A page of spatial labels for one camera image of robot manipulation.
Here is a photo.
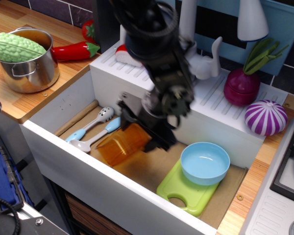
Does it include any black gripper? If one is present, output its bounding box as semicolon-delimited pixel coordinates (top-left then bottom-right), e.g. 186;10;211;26
118;92;177;153

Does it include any orange transparent plastic pot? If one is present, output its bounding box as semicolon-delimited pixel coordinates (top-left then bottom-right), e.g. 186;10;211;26
96;123;151;166

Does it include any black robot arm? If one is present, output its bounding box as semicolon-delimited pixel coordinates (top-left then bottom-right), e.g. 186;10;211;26
111;0;194;152

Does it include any brown cardboard sink liner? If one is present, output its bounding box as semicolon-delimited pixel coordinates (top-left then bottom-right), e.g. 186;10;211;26
54;101;248;232

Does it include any stainless steel pot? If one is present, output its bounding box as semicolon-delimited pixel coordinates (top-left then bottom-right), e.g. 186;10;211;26
0;27;60;93

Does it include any white blue slotted spoon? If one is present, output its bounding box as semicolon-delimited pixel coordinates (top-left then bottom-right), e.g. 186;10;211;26
65;107;114;142

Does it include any white blue ladle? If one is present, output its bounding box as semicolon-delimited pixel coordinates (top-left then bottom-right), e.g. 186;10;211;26
69;117;121;153

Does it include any light blue plastic bowl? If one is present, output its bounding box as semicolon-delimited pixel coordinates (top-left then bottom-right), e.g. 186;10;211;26
180;142;230;186

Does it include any red white sushi toy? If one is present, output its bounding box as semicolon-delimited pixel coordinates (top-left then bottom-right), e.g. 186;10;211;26
115;44;143;68

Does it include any grey toy faucet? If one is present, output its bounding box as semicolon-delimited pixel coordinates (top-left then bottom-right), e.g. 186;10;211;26
179;0;223;80

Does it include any white soap dispenser bottle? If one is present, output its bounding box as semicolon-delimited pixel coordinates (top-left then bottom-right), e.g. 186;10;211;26
120;25;126;46

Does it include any red chili pepper toy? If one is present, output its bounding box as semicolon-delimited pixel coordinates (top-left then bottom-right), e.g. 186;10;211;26
51;42;100;61

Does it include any purple beet toy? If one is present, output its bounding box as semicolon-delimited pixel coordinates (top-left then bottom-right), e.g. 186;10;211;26
223;38;289;107

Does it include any red strawberry toy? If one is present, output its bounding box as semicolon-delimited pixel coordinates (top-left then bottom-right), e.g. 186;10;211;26
82;20;96;43

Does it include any purple white striped onion toy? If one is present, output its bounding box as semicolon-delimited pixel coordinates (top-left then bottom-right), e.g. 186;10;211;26
245;100;288;136

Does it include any blue black clamp device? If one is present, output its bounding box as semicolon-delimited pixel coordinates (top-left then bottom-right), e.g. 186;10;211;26
0;137;35;210

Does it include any white cone lamp shade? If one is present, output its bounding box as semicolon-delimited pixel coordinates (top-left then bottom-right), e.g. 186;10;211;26
237;0;269;42

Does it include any white stove top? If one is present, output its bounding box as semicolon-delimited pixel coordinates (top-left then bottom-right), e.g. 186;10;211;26
240;118;294;235

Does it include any green bitter melon toy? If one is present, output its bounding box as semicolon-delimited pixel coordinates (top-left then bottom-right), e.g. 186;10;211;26
0;32;46;63

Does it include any black stove grate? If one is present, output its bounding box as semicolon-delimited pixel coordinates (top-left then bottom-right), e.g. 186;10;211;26
270;130;294;201

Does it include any black cable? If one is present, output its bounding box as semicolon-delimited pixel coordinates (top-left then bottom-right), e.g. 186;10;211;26
0;197;22;235

